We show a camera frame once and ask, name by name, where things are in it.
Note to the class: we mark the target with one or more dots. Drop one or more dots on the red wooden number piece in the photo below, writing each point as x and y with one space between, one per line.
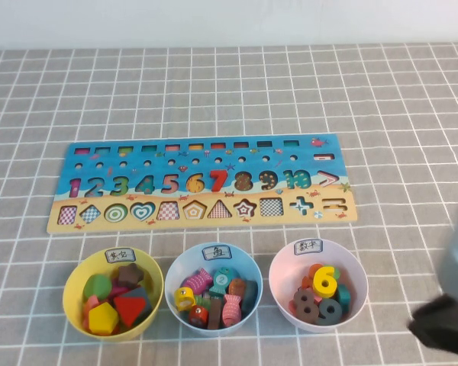
292 308

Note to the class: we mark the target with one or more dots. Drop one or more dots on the small orange number piece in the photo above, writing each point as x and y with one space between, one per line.
306 283

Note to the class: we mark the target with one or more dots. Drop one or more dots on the yellow wooden fish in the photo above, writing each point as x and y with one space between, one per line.
184 299

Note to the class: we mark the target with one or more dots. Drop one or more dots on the orange-brown wooden fish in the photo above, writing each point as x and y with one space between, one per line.
237 286

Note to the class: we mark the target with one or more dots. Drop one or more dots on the green wooden number piece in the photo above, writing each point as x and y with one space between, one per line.
336 273

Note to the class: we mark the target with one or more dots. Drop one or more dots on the light pink wooden fish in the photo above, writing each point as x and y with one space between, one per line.
231 310

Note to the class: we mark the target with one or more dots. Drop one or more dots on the pink plastic bowl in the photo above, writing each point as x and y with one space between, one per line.
286 270

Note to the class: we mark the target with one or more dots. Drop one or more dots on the yellow wooden number six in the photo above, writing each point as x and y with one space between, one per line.
317 289

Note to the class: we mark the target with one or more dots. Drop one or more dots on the white label on blue bowl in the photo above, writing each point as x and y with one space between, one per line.
217 252

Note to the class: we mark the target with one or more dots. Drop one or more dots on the magenta wooden shape piece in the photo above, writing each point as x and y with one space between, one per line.
118 290

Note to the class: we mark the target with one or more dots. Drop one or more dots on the red wooden fish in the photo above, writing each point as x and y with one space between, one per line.
197 316

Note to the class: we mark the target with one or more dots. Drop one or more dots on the brown wooden number eight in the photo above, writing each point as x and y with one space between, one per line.
300 316

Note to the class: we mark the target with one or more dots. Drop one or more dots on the red wooden number seven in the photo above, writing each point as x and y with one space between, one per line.
218 174

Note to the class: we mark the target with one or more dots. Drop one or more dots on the colourful wooden puzzle board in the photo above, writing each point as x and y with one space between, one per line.
137 226

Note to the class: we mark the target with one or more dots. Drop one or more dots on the orange wooden shape piece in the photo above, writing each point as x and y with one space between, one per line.
91 303

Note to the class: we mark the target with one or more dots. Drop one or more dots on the brown wooden star piece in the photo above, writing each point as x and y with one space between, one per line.
129 275

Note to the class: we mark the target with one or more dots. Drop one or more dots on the teal wooden fish numbered two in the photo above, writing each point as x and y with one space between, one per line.
222 282

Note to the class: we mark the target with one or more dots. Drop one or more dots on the yellow wooden pentagon piece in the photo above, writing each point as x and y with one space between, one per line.
104 318

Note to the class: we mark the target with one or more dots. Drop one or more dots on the red wooden triangle piece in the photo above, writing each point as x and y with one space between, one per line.
131 309

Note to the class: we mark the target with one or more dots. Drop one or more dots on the orange wooden number piece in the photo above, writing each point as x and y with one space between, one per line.
313 271

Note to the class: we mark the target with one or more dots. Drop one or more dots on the green wooden circle piece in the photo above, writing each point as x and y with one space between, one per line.
97 286

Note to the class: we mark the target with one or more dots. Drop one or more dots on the grey wooden number nine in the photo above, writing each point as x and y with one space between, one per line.
337 310

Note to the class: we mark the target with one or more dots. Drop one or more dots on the magenta striped wooden fish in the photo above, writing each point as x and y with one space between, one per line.
198 283

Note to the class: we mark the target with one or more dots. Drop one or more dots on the white label on pink bowl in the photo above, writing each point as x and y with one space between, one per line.
308 247

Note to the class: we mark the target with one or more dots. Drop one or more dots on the blue plastic bowl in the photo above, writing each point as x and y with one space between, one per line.
175 270

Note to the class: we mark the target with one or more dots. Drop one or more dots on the green wooden fish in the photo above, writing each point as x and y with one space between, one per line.
204 303

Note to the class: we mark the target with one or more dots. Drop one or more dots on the yellow plastic bowl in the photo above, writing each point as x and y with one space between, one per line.
152 272

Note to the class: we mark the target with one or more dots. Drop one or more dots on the dark brown wooden fish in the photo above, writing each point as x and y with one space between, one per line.
215 314

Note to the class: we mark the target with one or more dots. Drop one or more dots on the dark teal wooden fish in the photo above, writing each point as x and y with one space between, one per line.
250 297

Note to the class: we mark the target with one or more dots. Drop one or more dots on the white label on yellow bowl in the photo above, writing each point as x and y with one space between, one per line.
120 255

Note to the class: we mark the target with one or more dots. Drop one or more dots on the teal wooden number piece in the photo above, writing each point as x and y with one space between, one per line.
343 297

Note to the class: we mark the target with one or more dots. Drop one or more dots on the dark teal square piece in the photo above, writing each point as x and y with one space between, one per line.
139 293

